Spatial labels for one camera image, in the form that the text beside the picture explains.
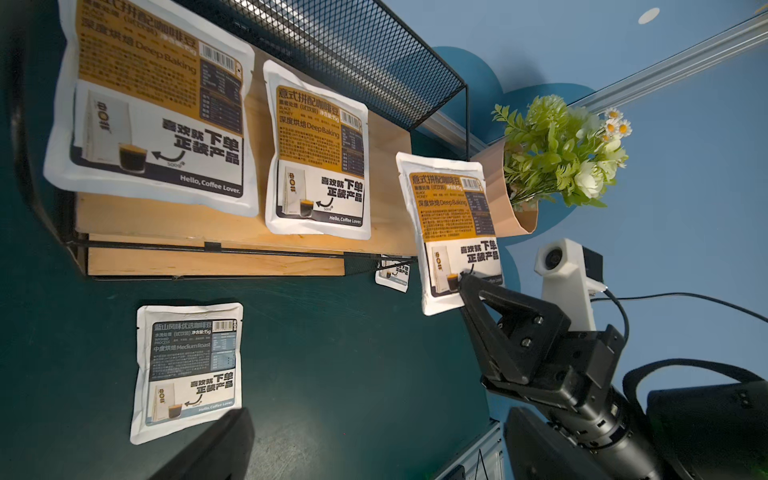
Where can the potted artificial flower plant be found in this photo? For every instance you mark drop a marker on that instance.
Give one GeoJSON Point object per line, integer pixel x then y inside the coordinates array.
{"type": "Point", "coordinates": [551, 151]}

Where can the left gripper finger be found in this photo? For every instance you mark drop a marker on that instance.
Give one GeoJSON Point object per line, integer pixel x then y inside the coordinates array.
{"type": "Point", "coordinates": [223, 451]}

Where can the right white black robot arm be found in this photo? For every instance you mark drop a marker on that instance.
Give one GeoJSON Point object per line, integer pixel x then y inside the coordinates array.
{"type": "Point", "coordinates": [706, 432]}

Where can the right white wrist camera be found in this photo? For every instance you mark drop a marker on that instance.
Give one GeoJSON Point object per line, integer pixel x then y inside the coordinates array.
{"type": "Point", "coordinates": [571, 276]}

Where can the two-tier wooden wire shelf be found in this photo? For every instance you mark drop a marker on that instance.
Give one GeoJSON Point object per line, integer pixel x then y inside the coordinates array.
{"type": "Point", "coordinates": [357, 49]}

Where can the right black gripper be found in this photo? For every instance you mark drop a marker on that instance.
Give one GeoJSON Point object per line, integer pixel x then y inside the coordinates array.
{"type": "Point", "coordinates": [527, 352]}

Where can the yellow coffee bag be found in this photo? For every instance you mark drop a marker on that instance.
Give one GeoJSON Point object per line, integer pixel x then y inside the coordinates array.
{"type": "Point", "coordinates": [319, 175]}
{"type": "Point", "coordinates": [150, 104]}
{"type": "Point", "coordinates": [447, 203]}

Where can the grey coffee bag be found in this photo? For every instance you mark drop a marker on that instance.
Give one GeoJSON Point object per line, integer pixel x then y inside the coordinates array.
{"type": "Point", "coordinates": [189, 367]}
{"type": "Point", "coordinates": [393, 273]}

